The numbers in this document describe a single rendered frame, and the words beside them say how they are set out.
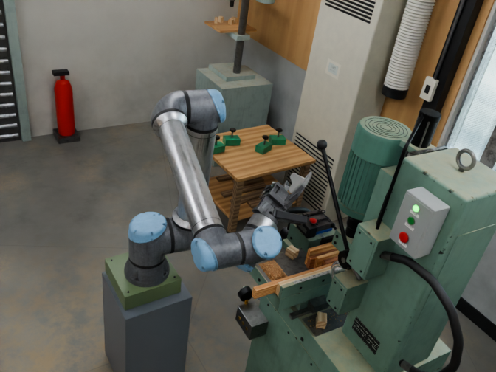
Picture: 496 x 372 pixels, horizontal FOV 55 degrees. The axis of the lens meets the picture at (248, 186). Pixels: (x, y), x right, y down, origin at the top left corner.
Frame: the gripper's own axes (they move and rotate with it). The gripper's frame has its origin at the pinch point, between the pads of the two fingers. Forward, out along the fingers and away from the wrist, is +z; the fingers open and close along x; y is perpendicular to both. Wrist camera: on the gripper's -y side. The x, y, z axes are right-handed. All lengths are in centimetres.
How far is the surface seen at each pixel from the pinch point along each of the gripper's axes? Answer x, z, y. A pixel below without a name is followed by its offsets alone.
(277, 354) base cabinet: 45, -41, -49
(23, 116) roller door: 280, 34, 126
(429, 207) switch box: -44.3, -7.8, -16.7
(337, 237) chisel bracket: 12.3, -1.0, -29.0
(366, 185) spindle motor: -12.5, 6.6, -15.7
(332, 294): 0.8, -24.2, -31.1
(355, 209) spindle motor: -5.4, 1.6, -20.3
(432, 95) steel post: 58, 135, -63
